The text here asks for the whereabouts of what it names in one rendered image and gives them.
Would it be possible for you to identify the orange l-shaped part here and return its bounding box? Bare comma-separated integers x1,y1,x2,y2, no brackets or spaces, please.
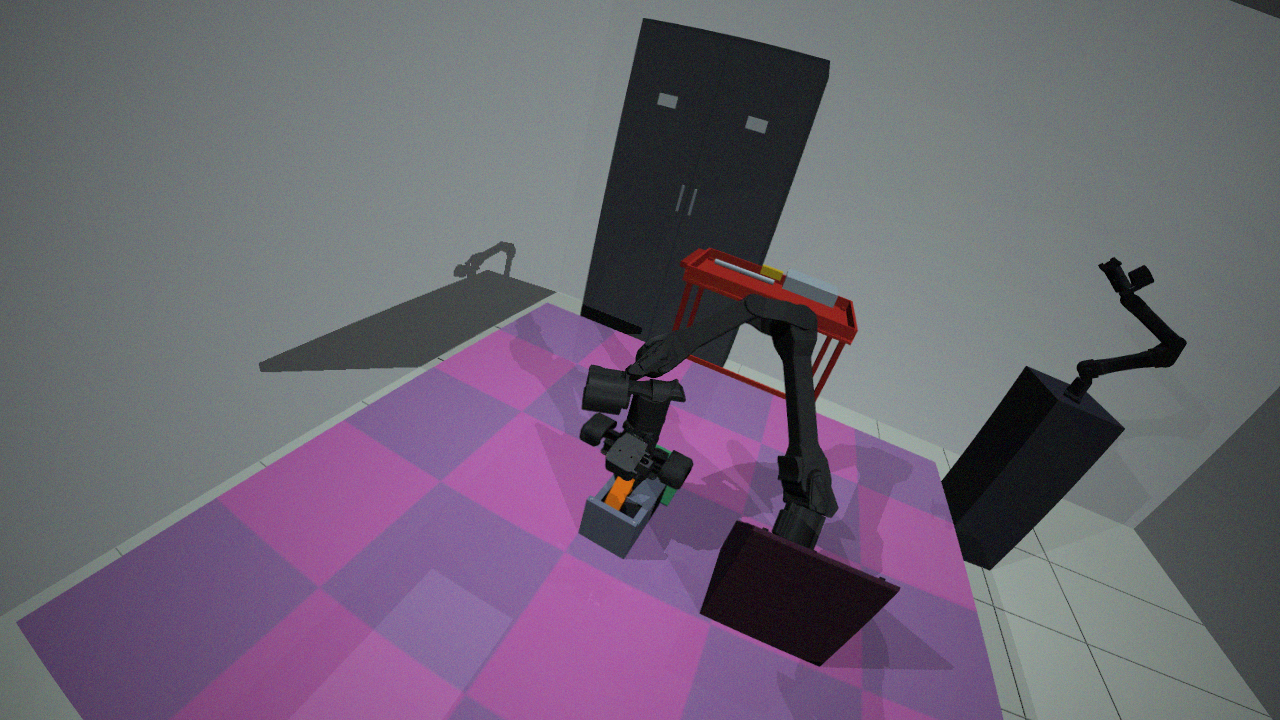
604,477,635,512

